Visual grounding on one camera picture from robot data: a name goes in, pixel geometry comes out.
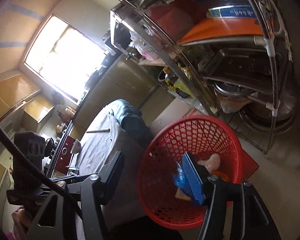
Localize black microwave oven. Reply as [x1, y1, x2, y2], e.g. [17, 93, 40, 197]
[110, 7, 143, 57]

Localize blue plastic bag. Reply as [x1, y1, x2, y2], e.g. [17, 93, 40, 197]
[173, 162, 190, 189]

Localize yellow lower cabinets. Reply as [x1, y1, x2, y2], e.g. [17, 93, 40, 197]
[70, 56, 174, 139]

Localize yellow cabinets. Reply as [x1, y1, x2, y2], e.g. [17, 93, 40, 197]
[70, 56, 174, 139]
[0, 74, 55, 133]

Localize red plastic trash basket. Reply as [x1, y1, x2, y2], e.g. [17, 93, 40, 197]
[138, 115, 243, 230]

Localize metal storage rack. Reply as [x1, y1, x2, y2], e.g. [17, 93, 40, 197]
[115, 0, 299, 155]

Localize black cable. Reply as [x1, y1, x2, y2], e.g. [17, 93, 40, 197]
[0, 116, 83, 221]

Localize yellow upper cabinets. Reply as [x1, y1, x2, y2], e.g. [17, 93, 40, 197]
[0, 74, 55, 133]

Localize long wooden stick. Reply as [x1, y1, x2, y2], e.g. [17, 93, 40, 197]
[86, 128, 110, 133]

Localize dark red oven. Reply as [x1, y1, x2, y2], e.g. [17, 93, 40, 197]
[54, 135, 75, 175]

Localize person's left hand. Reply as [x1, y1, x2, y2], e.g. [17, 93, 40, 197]
[17, 208, 32, 228]

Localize grey tablecloth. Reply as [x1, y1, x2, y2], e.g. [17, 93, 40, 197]
[72, 109, 145, 178]

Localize white ceramic bowl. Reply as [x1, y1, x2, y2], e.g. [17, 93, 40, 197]
[70, 139, 82, 154]

